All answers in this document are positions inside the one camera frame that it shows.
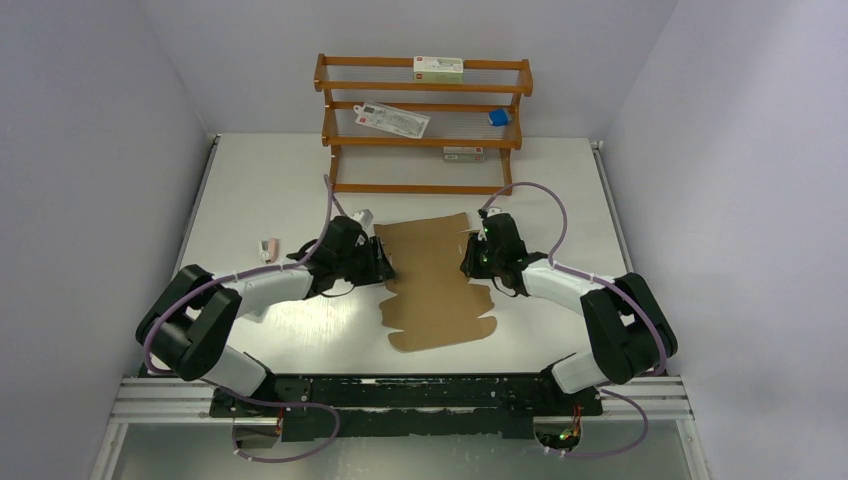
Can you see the brown cardboard box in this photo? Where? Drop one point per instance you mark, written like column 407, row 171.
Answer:
column 433, row 304

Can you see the white flat package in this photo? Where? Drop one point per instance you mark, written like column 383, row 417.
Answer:
column 391, row 120

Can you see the green white box top shelf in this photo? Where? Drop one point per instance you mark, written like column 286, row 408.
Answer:
column 438, row 70

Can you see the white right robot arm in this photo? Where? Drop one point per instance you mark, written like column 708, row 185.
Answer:
column 628, row 333

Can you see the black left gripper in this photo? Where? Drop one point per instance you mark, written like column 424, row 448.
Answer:
column 379, row 269

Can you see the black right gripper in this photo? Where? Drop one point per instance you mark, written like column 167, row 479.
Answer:
column 468, row 266

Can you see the orange wooden shelf rack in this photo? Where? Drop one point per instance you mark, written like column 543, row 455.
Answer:
column 469, row 107

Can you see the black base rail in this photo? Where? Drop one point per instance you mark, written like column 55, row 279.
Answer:
column 315, row 406

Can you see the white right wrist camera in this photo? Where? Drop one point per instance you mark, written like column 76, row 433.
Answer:
column 484, row 214

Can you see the small box lower shelf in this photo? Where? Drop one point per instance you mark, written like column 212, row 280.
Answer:
column 463, row 154

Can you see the small blue object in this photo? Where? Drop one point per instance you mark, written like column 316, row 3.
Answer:
column 499, row 117

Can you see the small pink white object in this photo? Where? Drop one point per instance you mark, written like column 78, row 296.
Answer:
column 269, row 250

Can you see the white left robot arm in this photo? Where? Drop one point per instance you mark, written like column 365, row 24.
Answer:
column 189, row 325

